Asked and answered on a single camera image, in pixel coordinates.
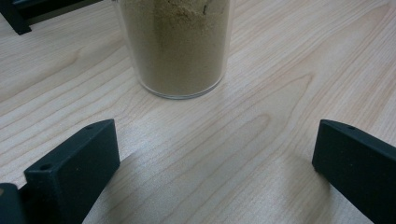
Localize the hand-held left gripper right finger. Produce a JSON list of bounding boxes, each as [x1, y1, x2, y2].
[[311, 119, 396, 224]]

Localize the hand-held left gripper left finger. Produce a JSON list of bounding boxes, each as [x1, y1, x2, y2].
[[18, 119, 121, 224]]

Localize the silver lid glass spice jar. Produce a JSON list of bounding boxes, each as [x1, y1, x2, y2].
[[112, 0, 235, 101]]

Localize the black metal shelf rack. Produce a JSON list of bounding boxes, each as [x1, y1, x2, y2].
[[0, 0, 104, 35]]

